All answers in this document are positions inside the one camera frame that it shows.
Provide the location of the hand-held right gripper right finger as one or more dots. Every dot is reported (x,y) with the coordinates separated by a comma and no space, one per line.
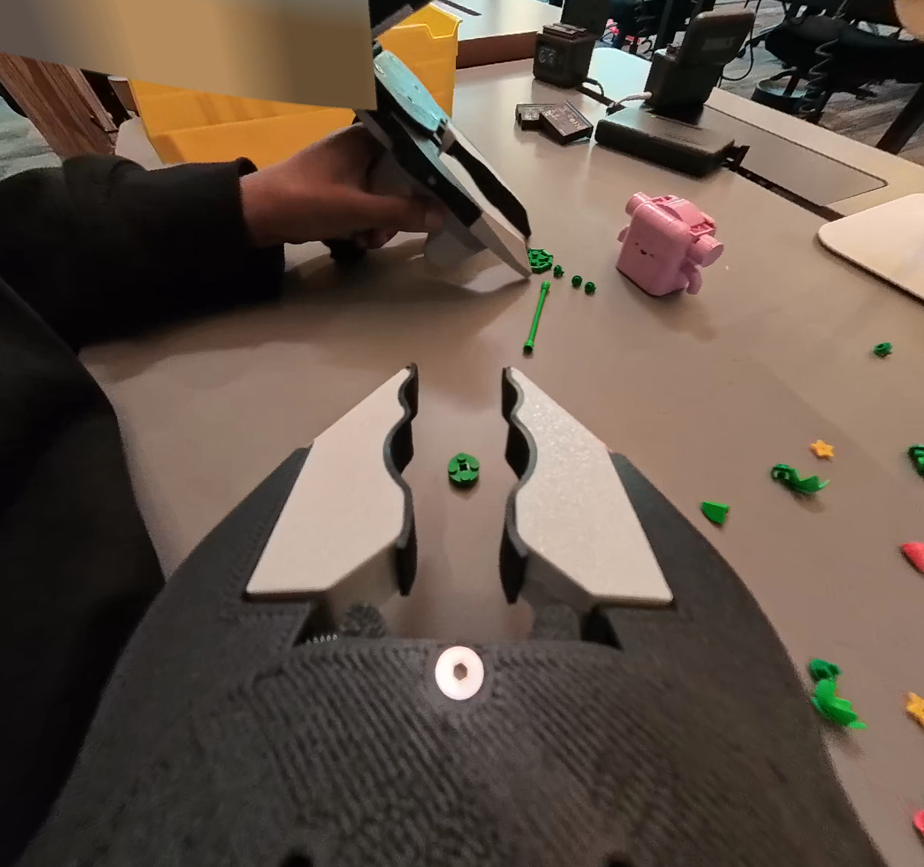
(577,520)

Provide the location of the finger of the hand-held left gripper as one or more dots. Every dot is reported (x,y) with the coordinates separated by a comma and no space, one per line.
(505,249)
(498,195)

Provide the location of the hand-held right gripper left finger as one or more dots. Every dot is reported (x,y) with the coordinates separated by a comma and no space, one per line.
(339,520)

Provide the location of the green spoked wheel piece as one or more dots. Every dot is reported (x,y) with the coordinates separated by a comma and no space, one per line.
(539,259)

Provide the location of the thin green rod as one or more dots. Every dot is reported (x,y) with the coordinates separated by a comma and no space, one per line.
(537,318)

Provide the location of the green round plate nut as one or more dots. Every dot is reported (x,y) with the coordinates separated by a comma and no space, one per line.
(463,470)

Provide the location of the person's left forearm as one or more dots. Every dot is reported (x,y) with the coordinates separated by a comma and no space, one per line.
(130,231)

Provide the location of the person's left hand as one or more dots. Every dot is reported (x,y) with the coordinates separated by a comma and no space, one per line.
(317,188)

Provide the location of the small black battery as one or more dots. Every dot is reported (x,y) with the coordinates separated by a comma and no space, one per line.
(529,117)

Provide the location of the large black battery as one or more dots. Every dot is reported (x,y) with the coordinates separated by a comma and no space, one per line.
(570,125)

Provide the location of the green leaf piece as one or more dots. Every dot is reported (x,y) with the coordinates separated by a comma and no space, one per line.
(714,513)

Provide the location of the black charger case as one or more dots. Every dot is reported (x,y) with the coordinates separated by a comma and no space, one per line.
(563,58)

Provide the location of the pink toy figure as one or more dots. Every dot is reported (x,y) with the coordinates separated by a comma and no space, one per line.
(660,246)

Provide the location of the yellow plastic bin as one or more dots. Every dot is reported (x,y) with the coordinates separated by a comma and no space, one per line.
(252,130)

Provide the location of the green curled leaves piece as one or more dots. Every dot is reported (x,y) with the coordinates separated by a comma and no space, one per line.
(798,481)

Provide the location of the black standing device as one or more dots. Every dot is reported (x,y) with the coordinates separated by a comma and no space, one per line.
(704,51)

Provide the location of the person's black jacket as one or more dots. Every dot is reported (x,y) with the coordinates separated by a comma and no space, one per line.
(50,520)

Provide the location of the bright green leaves piece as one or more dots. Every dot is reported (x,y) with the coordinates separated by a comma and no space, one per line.
(837,708)

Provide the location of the pink tube piece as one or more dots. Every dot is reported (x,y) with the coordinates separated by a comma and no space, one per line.
(915,556)

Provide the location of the green plant piece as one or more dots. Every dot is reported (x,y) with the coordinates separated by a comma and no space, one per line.
(917,459)

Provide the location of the wooden furniture piece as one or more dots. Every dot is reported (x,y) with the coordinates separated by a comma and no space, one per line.
(50,101)

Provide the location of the white flat board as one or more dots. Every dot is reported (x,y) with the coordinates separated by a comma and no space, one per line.
(888,239)

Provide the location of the small orange star piece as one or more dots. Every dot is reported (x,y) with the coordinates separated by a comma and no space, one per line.
(917,708)

